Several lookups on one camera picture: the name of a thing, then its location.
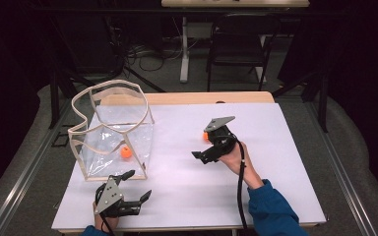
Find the white table sheet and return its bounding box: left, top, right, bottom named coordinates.
left=51, top=102, right=328, bottom=230

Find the bundle of floor cables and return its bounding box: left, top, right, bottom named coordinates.
left=124, top=38, right=185, bottom=73

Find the plain orange ball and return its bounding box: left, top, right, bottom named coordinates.
left=119, top=145, right=133, bottom=159

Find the black square frame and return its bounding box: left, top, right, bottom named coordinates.
left=51, top=132, right=70, bottom=148

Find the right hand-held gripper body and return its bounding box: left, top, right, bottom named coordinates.
left=201, top=115, right=240, bottom=159

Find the grey metal floor rail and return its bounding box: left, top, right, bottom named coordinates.
left=304, top=97, right=378, bottom=236
left=0, top=97, right=73, bottom=236

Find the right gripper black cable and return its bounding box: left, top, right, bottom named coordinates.
left=224, top=137, right=250, bottom=230

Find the black chair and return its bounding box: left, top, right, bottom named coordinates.
left=206, top=13, right=282, bottom=92

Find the person's right hand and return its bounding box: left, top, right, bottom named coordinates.
left=218, top=141, right=265, bottom=191

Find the white-legged desk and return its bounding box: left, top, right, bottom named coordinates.
left=160, top=0, right=310, bottom=84

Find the clear plastic bag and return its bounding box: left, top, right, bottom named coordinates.
left=67, top=79, right=156, bottom=182

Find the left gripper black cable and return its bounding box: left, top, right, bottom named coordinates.
left=97, top=212, right=116, bottom=236

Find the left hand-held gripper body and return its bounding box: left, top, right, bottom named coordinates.
left=94, top=176, right=142, bottom=219

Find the person's left hand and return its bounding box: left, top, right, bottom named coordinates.
left=92, top=201, right=121, bottom=233

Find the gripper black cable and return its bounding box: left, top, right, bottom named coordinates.
left=224, top=137, right=250, bottom=230
left=97, top=212, right=116, bottom=236

